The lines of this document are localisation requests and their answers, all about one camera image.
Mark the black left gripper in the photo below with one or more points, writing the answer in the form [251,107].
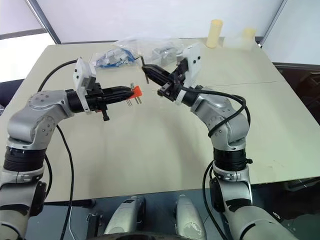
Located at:
[96,98]

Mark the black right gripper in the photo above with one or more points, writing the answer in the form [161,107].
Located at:
[172,87]

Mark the black hex key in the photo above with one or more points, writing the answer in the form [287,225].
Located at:
[147,79]

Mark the orange hex key holder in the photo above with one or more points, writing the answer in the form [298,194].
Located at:
[137,91]

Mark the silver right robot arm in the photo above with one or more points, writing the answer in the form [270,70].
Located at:
[225,117]

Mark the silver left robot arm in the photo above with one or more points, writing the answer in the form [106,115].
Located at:
[23,120]

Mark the thin silver hex key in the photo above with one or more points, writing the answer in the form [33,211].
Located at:
[130,102]
[127,102]

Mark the thick silver hex key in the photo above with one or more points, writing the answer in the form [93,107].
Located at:
[139,100]

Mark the clear bag with metal parts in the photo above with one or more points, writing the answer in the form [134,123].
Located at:
[157,50]

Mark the clear bag with blue parts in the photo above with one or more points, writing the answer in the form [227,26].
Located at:
[112,60]

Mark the cream plastic cylinder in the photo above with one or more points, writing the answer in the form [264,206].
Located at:
[214,32]

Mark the pale yellow cylinder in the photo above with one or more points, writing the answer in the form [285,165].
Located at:
[250,32]

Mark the dark chair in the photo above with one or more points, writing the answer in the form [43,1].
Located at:
[10,91]

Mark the silver robot leg shell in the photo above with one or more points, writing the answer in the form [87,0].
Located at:
[125,215]
[188,217]

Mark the dark rounded robot housing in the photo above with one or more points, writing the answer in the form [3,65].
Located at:
[145,236]

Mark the dark furniture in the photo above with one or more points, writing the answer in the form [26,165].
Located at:
[302,82]

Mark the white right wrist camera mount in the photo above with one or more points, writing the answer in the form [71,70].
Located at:
[193,62]

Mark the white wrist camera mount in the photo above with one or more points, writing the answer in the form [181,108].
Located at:
[193,62]
[81,75]

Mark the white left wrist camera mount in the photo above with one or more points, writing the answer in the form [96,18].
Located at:
[81,75]

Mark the black metal bracket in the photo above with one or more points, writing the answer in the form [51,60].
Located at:
[94,222]

